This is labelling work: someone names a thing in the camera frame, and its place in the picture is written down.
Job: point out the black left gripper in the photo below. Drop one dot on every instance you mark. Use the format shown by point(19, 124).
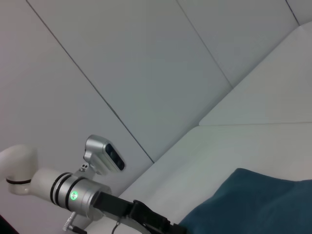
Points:
point(122, 207)

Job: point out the teal t-shirt with cream print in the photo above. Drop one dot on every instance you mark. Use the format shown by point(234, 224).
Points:
point(256, 202)

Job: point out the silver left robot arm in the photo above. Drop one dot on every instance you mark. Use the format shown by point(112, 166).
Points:
point(48, 180)

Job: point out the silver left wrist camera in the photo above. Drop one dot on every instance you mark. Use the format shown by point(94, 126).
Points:
point(104, 154)

